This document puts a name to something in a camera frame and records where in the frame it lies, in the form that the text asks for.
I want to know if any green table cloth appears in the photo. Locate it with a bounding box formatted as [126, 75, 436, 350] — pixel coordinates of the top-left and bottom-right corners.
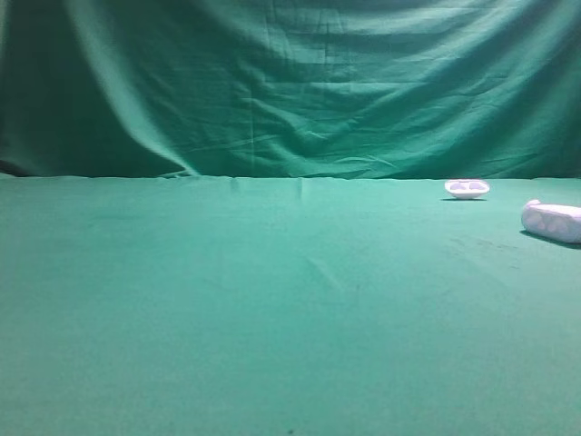
[1, 177, 580, 435]

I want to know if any green backdrop cloth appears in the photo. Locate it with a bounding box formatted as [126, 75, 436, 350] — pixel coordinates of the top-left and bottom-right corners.
[1, 1, 580, 179]

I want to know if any white bluetooth earphone case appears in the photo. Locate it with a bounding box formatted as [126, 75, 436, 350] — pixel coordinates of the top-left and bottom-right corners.
[521, 199, 580, 244]

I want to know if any white open earphone case tray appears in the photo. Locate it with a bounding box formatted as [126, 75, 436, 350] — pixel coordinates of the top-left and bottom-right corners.
[444, 179, 490, 200]

